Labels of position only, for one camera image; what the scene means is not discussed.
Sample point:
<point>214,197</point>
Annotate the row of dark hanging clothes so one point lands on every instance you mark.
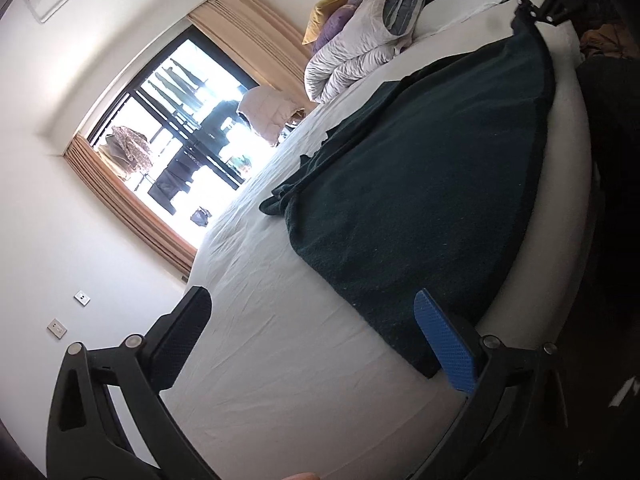
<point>180,82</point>

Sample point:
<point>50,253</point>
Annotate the folded grey white duvet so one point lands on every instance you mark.
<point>350,45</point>

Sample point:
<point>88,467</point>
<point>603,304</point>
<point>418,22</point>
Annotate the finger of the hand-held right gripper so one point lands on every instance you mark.
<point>542,14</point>

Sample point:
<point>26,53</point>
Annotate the white flat pillow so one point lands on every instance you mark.
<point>465,5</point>

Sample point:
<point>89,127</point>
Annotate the beige curtain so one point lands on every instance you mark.
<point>130,205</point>
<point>250,25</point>

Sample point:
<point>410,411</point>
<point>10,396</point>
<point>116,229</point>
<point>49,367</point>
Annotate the beige padded jacket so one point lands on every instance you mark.
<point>265,110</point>

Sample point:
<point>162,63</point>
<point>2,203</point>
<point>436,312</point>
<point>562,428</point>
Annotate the purple pillow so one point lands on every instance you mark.
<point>332,25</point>

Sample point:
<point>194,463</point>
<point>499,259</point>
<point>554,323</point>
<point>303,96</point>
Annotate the small dark hanging cloth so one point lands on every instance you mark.
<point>201,217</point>

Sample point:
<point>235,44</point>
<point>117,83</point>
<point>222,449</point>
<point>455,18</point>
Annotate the yellow pillow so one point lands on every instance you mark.
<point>325,10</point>

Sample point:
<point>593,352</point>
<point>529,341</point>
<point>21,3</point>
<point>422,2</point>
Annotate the orange brown cloth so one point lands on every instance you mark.
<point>610,40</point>

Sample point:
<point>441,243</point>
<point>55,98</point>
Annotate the dark green blanket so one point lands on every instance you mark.
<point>425,185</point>

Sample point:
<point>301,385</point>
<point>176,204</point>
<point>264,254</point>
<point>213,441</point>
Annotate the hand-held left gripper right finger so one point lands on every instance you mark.
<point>445,340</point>

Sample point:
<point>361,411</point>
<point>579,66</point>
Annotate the white wall socket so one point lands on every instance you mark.
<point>57,328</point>

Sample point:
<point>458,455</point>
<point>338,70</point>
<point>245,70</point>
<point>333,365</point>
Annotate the bed with white sheet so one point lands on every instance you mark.
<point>280,360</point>

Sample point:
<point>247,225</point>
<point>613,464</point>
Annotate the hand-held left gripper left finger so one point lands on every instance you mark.
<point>185,320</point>

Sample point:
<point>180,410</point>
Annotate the floral hanging garment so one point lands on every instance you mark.
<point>127,150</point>

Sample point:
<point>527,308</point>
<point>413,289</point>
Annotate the glass balcony door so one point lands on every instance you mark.
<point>170,125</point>

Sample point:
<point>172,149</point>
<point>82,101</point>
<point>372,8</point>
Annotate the dark hanging pants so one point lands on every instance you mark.
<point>172,182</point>

